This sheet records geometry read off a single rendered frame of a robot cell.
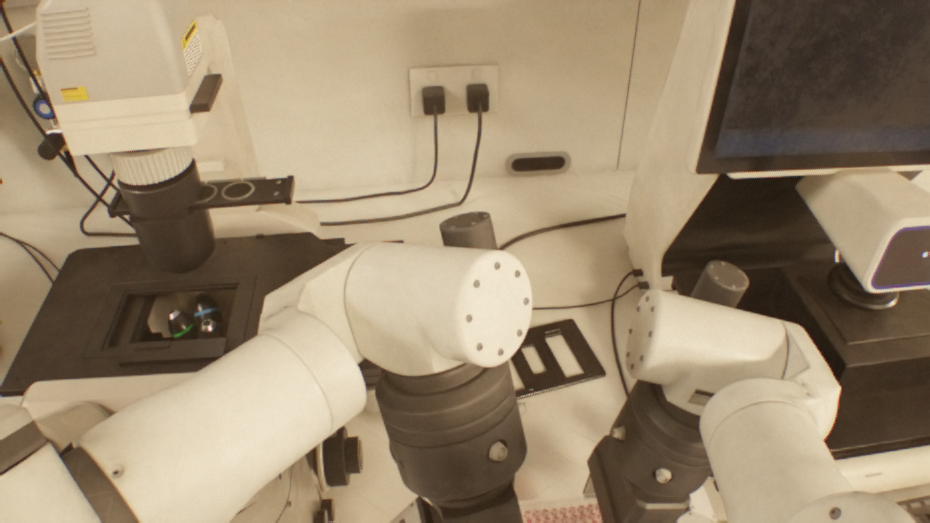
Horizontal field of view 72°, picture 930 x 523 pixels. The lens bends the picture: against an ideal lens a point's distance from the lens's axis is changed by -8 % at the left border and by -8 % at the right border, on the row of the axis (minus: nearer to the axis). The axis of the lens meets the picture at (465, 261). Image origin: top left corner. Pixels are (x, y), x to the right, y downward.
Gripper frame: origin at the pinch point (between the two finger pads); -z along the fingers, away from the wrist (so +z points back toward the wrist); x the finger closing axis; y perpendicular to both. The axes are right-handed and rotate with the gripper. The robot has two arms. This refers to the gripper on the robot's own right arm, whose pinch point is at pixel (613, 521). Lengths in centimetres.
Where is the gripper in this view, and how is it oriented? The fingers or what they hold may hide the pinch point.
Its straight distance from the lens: 68.2
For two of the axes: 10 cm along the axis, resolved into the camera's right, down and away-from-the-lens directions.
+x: -1.0, -6.3, 7.7
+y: -9.7, -0.9, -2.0
